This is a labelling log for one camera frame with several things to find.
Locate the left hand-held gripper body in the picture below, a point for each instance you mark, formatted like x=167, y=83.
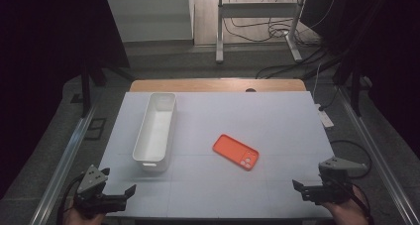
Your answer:
x=94, y=198

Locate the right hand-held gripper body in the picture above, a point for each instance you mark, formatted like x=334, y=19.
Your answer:
x=332, y=190

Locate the white plastic bin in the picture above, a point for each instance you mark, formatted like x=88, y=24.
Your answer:
x=155, y=135

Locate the orange phone case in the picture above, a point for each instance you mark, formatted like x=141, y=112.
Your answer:
x=236, y=151

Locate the person's left hand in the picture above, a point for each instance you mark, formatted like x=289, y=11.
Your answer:
x=82, y=219

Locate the person's right hand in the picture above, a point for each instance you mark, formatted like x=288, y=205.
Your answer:
x=348, y=213

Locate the white power strip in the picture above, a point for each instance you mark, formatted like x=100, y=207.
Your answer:
x=326, y=118

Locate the black metal stand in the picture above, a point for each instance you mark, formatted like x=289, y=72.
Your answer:
x=355, y=86
x=86, y=89

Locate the dark curtain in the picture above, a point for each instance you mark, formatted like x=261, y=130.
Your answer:
x=43, y=53
x=389, y=53

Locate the aluminium rail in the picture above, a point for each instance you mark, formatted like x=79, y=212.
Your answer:
x=379, y=159
x=66, y=159

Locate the white metal desk frame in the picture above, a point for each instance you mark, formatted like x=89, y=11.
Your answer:
x=257, y=10

